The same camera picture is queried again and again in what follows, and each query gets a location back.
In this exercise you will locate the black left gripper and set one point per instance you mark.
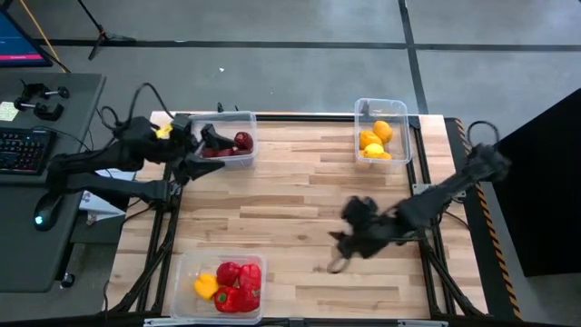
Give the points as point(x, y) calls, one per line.
point(184, 143)

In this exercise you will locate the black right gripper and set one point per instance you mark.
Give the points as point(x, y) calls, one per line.
point(367, 227)

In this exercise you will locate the yellow bell pepper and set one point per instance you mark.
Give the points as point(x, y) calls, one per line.
point(205, 286)

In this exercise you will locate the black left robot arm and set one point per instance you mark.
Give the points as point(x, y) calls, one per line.
point(100, 159)

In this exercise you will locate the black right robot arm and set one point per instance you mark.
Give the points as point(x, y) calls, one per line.
point(436, 200)

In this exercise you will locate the clear plastic bin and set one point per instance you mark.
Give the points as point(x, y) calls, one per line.
point(227, 119)
point(381, 106)
point(186, 309)

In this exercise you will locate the yellow tape tag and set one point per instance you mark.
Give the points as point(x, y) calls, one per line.
point(164, 131)

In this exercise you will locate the white papers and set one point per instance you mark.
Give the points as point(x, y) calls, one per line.
point(102, 206)

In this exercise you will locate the grey desk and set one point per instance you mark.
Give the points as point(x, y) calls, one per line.
point(68, 136)

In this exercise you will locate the yellow black hazard tape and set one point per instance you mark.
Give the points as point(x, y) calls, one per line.
point(495, 245)

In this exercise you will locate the black tripod stand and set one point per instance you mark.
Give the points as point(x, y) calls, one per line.
point(106, 36)

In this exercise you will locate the black clamp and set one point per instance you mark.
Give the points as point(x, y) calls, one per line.
point(47, 111)
point(61, 92)

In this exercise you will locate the black computer mouse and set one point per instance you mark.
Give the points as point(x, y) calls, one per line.
point(45, 213)

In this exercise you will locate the black keyboard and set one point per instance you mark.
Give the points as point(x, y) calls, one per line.
point(22, 152)

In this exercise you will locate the small black knob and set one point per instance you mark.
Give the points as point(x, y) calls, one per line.
point(67, 280)

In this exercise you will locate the pale sticky note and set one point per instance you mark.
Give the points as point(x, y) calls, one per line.
point(6, 111)

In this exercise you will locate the black side panel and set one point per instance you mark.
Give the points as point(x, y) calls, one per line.
point(544, 204)

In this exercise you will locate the computer monitor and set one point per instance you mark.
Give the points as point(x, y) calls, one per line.
point(18, 45)

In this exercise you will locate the white metal bracket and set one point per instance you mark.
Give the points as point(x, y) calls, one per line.
point(420, 188)

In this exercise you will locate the black aluminium table frame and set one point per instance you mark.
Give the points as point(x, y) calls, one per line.
point(304, 117)

